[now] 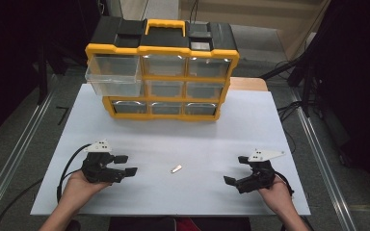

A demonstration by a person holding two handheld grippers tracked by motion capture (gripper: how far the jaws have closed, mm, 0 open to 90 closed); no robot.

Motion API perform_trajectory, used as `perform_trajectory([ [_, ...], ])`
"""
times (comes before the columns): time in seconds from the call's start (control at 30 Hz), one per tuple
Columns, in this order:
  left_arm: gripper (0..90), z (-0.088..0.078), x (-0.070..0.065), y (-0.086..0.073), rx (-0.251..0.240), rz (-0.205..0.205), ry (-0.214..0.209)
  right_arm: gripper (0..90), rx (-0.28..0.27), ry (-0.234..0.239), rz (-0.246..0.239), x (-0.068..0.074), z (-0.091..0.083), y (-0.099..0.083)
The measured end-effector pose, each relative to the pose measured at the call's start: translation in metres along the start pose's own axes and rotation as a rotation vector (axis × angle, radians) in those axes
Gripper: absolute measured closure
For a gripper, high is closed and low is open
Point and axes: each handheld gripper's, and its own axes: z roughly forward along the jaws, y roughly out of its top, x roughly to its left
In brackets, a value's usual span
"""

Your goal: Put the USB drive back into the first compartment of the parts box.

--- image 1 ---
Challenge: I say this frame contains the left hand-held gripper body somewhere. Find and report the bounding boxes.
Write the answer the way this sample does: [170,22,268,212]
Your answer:
[81,139,126,185]

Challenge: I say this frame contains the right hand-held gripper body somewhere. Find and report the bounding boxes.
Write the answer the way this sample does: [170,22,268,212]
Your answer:
[235,148,286,194]

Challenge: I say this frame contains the wide clear plastic drawer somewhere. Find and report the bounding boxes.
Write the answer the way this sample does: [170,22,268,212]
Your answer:
[84,54,143,98]

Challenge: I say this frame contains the person's left hand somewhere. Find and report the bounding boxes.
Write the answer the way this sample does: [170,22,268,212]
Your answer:
[62,169,114,206]

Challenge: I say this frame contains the person's right hand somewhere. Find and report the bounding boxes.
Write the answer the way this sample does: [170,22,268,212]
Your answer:
[257,175,294,214]

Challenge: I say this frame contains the white table sheet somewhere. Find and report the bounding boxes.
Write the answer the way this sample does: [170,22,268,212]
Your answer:
[30,83,312,217]

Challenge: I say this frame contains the person's dark and red clothing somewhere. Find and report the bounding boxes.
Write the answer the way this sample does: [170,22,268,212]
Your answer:
[108,217,252,231]

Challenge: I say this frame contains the wooden table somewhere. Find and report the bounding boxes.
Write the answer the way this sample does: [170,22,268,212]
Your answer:
[228,76,269,92]

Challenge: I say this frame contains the set of small clear drawers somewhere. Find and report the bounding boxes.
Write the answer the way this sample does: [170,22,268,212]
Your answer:
[110,54,232,116]

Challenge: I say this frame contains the black metal stand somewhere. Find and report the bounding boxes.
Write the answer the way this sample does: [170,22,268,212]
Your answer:
[259,32,323,118]

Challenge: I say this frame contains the yellow and black organizer cabinet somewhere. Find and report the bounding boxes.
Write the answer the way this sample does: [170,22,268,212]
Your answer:
[84,15,241,122]

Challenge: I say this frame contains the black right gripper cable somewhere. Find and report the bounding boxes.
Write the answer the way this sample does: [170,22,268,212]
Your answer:
[274,170,296,197]

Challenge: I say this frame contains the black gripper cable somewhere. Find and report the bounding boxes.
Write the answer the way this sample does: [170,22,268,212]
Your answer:
[0,143,93,231]
[274,170,296,197]

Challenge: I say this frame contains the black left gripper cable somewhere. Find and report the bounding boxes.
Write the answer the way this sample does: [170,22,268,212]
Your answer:
[0,143,93,231]

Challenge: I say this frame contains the metal floor rail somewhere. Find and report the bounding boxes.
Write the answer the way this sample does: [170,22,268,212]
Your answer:
[292,104,358,231]
[0,86,58,222]

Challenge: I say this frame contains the black floor cables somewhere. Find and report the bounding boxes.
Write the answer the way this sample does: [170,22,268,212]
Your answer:
[277,100,304,154]

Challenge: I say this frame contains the thin black hanging cable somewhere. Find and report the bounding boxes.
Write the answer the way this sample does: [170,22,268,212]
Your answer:
[188,0,200,24]

